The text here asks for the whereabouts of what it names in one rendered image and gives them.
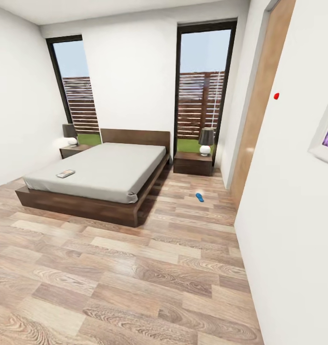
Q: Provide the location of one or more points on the bed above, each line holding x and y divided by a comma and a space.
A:
110, 181

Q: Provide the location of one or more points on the sliding door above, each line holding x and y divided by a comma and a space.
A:
276, 32

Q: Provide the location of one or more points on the hardback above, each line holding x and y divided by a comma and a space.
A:
65, 173

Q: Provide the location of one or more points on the sandal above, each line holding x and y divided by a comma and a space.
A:
199, 196

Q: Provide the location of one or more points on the nightstand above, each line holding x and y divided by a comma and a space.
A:
69, 150
192, 163

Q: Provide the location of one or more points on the fixed window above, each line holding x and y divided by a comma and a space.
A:
70, 66
203, 59

